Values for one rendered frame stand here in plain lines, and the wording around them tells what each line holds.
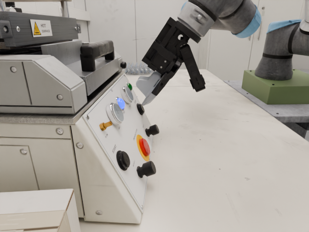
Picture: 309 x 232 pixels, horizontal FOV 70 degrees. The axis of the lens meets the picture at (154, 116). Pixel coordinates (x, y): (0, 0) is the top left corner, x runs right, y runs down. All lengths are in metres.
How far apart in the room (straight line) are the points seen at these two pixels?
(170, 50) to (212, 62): 2.17
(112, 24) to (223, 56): 1.41
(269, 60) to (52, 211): 0.97
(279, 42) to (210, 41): 1.66
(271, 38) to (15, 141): 0.96
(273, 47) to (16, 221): 1.00
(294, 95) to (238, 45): 1.79
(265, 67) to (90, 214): 0.91
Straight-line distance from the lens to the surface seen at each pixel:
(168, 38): 0.52
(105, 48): 0.44
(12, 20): 0.37
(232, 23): 0.58
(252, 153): 0.59
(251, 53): 2.83
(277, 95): 0.99
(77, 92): 0.31
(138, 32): 2.97
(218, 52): 2.69
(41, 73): 0.30
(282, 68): 1.07
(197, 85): 0.54
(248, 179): 0.50
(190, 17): 0.51
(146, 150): 0.47
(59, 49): 0.43
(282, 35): 1.05
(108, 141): 0.35
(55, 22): 0.48
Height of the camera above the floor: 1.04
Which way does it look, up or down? 22 degrees down
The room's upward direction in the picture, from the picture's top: straight up
